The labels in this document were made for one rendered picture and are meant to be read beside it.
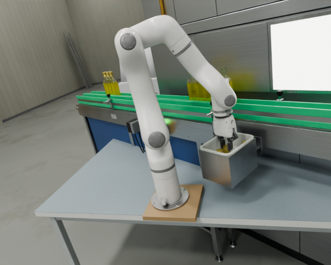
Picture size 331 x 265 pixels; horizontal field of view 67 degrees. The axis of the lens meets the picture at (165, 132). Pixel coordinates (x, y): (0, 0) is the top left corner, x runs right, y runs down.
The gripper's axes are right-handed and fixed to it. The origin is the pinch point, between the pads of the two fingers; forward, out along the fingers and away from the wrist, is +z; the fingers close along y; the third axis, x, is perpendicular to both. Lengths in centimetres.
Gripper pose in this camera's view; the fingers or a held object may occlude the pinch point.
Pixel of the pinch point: (226, 145)
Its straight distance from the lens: 123.2
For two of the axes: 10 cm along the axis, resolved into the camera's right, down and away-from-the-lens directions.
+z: 1.9, 9.2, 3.5
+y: -6.5, -1.5, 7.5
